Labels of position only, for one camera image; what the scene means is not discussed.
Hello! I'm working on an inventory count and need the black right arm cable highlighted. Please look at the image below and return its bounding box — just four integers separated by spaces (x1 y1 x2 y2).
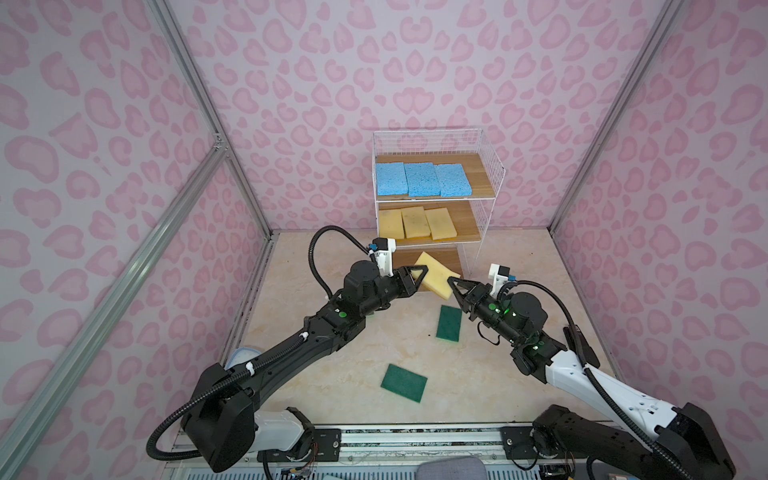
497 279 697 480

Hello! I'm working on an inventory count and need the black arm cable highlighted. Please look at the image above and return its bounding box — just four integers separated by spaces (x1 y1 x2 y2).
145 225 370 462
497 279 697 480

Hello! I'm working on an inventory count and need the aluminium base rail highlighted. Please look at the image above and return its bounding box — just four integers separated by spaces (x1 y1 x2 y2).
161 421 691 480

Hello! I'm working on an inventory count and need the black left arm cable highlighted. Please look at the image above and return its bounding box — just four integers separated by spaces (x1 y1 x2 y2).
145 225 370 462

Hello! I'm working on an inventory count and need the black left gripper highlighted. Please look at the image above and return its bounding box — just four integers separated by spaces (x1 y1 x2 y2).
359 263 427 320

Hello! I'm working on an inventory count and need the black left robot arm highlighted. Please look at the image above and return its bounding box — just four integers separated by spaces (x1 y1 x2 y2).
181 261 429 473

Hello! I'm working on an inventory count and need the small yellow sponge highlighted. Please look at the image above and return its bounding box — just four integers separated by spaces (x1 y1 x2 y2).
378 209 405 240

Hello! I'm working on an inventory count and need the green sponge middle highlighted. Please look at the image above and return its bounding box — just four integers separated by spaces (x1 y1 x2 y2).
436 305 462 343

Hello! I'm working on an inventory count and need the blue sponge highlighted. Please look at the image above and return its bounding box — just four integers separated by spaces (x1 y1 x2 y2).
404 162 441 198
435 164 473 198
375 162 409 196

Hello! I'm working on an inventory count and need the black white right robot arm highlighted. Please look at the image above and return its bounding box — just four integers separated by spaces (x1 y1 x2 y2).
448 277 736 479

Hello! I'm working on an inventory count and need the white wire wooden shelf rack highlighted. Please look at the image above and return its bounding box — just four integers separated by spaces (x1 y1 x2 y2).
371 127 506 277

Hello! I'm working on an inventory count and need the green scouring pad front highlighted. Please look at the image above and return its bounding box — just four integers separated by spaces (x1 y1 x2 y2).
380 364 428 403

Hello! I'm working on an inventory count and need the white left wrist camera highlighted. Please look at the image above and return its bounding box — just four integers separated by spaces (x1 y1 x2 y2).
368 237 397 277

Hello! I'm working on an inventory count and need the grey chair back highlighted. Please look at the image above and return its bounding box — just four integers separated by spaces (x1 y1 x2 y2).
414 456 488 480

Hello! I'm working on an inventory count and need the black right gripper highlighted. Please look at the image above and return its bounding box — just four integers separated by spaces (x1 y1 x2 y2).
446 278 524 347

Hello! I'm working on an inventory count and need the light blue kitchen timer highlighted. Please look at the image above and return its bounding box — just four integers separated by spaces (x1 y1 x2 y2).
225 347 261 369

